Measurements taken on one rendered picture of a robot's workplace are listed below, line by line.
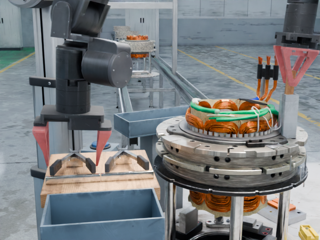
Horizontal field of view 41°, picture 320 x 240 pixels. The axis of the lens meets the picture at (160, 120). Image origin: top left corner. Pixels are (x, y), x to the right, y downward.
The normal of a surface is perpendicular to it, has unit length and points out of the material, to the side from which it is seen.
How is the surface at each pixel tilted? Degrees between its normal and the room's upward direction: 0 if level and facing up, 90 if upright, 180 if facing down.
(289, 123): 90
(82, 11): 114
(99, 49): 83
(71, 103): 92
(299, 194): 0
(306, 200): 0
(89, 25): 120
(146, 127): 90
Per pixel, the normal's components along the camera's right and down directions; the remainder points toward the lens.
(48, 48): -0.51, 0.21
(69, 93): 0.03, 0.26
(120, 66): 0.86, 0.18
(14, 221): 0.00, -0.97
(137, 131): 0.46, 0.22
